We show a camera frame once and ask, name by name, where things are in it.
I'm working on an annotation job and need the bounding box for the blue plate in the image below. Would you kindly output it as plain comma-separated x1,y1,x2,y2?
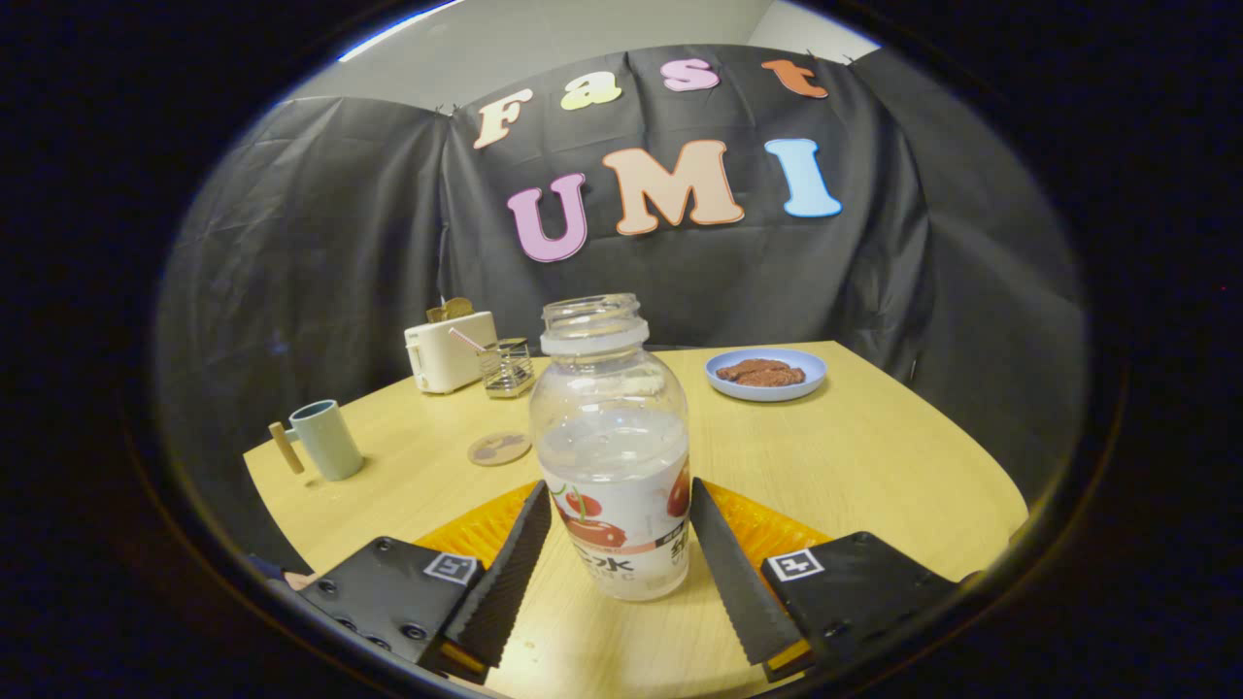
705,349,828,403

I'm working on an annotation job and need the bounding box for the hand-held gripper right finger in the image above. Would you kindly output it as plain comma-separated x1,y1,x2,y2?
688,478,962,683

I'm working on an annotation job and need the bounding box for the pale green cup wooden handle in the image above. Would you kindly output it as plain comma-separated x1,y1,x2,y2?
269,400,365,483

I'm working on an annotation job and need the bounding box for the small clear glass jar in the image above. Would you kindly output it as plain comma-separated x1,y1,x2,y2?
476,338,536,400

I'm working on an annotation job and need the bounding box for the round wooden coaster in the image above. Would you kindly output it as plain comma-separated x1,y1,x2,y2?
467,431,533,468

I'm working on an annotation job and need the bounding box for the clear plastic juice bottle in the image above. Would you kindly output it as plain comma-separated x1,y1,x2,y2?
529,294,692,602

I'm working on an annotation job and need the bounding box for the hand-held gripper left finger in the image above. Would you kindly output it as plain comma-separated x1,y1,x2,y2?
296,480,553,685

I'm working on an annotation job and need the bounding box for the black backdrop cloth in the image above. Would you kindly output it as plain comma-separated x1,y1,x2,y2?
155,44,1089,574

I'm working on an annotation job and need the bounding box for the white toaster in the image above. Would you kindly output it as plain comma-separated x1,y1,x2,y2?
405,311,499,394

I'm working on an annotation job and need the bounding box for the wooden table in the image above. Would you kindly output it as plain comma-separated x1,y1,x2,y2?
243,340,1028,699

